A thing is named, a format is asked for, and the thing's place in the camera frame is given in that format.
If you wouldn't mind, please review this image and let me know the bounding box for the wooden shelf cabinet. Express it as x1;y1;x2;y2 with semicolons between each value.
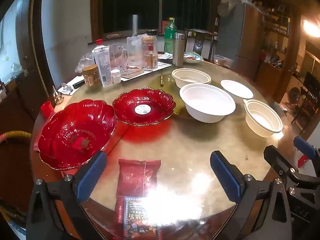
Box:
245;0;303;100

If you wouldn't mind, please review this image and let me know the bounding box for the gold pagoda ornament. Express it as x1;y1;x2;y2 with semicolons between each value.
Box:
51;85;64;103

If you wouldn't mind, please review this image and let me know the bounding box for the small cream bowl with handles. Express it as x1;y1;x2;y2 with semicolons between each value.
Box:
243;99;283;138

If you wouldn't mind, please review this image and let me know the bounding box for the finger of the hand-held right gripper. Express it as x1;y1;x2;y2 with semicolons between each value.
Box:
264;145;318;240
294;136;320;178

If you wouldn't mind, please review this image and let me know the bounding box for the red glass plate gold rim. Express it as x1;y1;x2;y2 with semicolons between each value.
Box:
112;88;176;126

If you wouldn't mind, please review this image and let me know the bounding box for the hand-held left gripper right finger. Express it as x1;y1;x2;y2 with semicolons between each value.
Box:
210;151;292;240

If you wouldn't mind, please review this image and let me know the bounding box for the gold round mat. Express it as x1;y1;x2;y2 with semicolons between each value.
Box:
160;74;190;115

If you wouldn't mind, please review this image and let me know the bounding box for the white bottle red cap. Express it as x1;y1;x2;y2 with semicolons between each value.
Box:
92;39;112;88

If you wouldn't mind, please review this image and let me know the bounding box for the grey refrigerator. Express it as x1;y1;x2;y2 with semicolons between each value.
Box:
217;2;264;74

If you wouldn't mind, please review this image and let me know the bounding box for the red plastic cup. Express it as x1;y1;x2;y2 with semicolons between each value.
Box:
40;101;55;117

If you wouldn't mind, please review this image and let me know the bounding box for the small white jar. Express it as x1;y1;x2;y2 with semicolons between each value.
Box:
111;69;122;84

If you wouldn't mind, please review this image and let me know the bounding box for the dark window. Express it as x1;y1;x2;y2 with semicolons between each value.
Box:
91;0;222;39

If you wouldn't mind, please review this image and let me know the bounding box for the green plastic bottle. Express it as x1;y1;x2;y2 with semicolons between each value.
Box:
164;17;177;54

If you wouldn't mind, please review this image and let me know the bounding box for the brown jar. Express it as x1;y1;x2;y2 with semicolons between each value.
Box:
82;64;102;88

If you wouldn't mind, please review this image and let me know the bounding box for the steel thermos flask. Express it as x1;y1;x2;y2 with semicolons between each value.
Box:
172;32;185;67

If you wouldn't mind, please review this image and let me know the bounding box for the red flat box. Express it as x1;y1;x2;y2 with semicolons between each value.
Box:
121;67;145;79

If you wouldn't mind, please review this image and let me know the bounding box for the large red glass bowl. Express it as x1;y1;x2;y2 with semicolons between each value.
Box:
37;99;117;171

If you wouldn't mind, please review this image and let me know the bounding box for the yellow hose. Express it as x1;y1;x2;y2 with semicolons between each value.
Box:
0;130;32;145

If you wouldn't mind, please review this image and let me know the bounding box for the blue patterned plate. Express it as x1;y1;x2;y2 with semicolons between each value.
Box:
183;52;203;63

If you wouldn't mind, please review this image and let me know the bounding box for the white tray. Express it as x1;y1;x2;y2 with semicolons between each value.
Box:
120;61;173;82

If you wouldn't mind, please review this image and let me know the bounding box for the bright lamp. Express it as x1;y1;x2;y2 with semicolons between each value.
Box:
302;20;320;37

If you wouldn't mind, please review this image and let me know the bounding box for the clear plastic container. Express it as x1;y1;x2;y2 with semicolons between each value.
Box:
214;54;234;68

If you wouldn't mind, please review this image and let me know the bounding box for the crumpled clear plastic bag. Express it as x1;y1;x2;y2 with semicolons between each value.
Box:
75;52;95;74

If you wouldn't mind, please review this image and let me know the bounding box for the red foil packet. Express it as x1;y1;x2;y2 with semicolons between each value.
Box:
117;158;161;198

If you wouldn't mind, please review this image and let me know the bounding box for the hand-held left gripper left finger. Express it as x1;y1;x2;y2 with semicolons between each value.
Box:
26;151;110;240

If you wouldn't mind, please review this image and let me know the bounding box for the small white plate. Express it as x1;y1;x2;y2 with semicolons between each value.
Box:
220;79;254;99

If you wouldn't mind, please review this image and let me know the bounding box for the large cream ribbed bowl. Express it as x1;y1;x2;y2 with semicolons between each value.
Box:
171;68;212;89

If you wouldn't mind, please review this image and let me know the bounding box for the large white bowl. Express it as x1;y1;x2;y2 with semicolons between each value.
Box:
179;83;236;123

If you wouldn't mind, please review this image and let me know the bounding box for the floor fan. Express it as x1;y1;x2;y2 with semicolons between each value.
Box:
287;87;300;103

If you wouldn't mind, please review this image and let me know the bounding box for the glass pitcher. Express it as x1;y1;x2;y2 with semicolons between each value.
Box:
108;42;129;72

